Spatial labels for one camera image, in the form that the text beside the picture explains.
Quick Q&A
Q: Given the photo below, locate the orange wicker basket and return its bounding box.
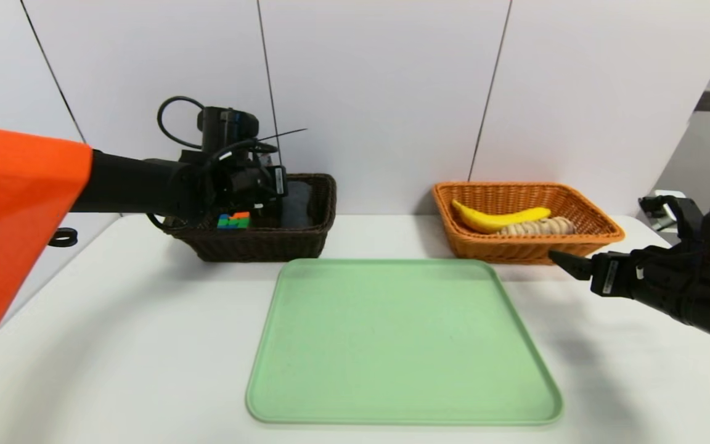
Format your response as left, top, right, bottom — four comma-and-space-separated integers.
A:
432, 182, 626, 266

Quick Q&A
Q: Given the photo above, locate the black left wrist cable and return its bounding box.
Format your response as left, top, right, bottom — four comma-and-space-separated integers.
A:
157, 96, 279, 162

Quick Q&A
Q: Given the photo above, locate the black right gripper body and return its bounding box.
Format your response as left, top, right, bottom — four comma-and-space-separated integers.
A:
590, 245, 673, 313

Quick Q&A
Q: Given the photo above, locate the yellow banana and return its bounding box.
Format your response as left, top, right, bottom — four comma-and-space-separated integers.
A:
451, 199, 552, 234

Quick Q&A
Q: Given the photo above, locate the striped twisted bread loaf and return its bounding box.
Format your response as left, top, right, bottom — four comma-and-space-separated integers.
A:
500, 216, 576, 237

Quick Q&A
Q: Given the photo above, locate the light green plastic tray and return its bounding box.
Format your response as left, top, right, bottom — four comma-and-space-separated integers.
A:
245, 258, 564, 426

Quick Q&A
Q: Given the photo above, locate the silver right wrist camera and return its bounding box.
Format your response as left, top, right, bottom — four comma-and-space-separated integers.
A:
639, 190, 688, 232

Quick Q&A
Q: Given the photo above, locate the dark grey towel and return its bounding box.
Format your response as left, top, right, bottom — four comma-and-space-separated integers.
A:
281, 181, 314, 229

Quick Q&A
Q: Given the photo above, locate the thin black wire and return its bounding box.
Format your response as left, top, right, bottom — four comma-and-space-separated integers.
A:
258, 128, 308, 144

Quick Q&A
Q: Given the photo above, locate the dark brown wicker basket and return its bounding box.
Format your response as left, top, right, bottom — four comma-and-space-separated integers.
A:
162, 173, 337, 263

